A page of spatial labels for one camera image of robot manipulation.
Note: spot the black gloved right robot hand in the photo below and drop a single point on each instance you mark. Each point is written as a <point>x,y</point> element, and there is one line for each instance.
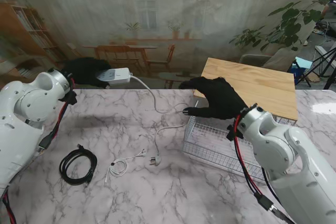
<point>220,98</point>

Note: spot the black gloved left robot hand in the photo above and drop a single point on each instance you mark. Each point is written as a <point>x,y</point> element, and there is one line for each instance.
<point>81,72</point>

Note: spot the white mesh drawer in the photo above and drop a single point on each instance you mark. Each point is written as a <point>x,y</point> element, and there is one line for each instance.
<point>210,142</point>

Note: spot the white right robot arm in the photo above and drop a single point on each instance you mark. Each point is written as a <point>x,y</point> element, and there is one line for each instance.
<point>288,161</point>

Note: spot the printed cafe scene backdrop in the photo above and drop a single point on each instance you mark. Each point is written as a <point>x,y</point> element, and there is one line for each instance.
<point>105,24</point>

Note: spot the blue storage crate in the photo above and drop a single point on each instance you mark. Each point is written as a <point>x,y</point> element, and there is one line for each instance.
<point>296,72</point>

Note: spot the black tripod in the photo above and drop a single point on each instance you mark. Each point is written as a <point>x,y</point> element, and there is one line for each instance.
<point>329,78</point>

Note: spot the person in background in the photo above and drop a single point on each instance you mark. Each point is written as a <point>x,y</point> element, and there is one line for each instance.
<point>329,6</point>

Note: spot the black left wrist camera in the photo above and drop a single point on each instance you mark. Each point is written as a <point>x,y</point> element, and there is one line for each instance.
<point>69,96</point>

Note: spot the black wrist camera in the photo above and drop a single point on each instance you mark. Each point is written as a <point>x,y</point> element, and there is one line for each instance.
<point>69,96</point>
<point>232,132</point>

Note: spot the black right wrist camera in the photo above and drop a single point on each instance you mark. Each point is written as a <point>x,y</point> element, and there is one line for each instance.
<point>232,132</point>

